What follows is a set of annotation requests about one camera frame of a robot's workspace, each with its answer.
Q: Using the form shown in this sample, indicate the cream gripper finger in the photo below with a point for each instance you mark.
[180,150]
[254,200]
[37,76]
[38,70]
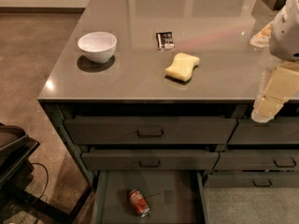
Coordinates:
[282,84]
[261,39]

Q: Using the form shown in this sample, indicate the red coke can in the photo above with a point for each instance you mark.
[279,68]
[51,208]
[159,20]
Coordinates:
[139,203]

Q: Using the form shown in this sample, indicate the top right grey drawer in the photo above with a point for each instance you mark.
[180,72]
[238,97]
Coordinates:
[277,131]

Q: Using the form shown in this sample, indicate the middle right grey drawer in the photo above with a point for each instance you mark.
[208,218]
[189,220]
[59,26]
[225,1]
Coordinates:
[251,160]

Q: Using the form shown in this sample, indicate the grey counter cabinet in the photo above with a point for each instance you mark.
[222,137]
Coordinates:
[132,83]

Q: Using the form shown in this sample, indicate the open bottom left drawer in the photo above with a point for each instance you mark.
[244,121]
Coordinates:
[173,197]

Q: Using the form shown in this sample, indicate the top left grey drawer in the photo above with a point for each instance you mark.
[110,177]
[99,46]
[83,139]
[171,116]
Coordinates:
[149,130]

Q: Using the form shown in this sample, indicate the middle left grey drawer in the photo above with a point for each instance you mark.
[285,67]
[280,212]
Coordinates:
[149,159]

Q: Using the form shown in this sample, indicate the yellow sponge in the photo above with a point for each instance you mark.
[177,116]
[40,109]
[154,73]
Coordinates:
[182,66]

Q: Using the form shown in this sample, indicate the small black snack packet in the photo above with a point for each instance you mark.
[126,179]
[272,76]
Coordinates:
[165,40]

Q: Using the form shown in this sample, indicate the white ceramic bowl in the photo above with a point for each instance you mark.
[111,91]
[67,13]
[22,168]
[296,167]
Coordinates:
[98,47]

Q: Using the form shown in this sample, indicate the black chair base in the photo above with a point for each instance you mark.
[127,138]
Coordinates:
[16,146]

